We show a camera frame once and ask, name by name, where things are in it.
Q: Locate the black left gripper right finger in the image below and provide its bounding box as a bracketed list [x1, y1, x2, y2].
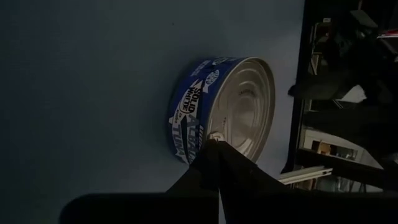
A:
[218, 141, 289, 194]

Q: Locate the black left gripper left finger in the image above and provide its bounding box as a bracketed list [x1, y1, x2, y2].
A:
[166, 139, 220, 194]

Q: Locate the blue table mat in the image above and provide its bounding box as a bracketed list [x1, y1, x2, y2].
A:
[0, 0, 307, 224]

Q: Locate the white bracket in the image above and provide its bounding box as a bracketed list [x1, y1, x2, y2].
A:
[279, 166, 333, 186]

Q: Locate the black table frame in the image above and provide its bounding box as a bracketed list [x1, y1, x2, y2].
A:
[279, 0, 398, 192]

